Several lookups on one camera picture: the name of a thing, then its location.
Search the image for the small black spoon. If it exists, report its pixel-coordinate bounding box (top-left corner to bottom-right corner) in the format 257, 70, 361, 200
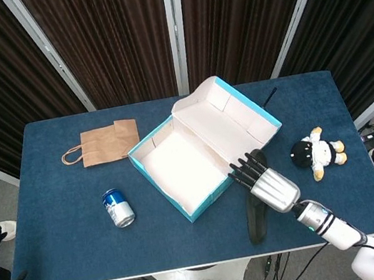
259, 86, 281, 108

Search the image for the plain white shoe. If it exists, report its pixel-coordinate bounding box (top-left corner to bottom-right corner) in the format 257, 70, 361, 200
0, 219, 20, 243

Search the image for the blue table cloth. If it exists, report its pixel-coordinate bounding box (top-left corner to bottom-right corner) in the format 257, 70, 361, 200
0, 62, 374, 280

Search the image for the black shoe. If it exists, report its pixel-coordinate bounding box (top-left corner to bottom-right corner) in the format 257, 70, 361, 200
233, 146, 283, 246

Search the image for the black and white plush doll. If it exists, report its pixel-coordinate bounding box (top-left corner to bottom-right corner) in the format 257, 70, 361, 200
286, 122, 352, 186

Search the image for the white partition post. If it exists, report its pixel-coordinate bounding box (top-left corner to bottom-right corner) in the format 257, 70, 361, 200
161, 0, 200, 96
1, 0, 98, 124
256, 0, 351, 79

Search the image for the brown paper bag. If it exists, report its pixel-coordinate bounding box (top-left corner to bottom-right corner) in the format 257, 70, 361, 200
56, 116, 145, 172

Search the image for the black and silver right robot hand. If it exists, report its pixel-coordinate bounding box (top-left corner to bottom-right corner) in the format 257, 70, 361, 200
224, 144, 304, 222

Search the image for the turquoise shoe box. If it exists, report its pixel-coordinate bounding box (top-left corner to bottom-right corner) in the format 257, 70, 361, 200
116, 65, 297, 232

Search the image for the blue and silver soda can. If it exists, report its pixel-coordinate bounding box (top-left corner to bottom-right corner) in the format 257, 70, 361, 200
100, 185, 138, 231

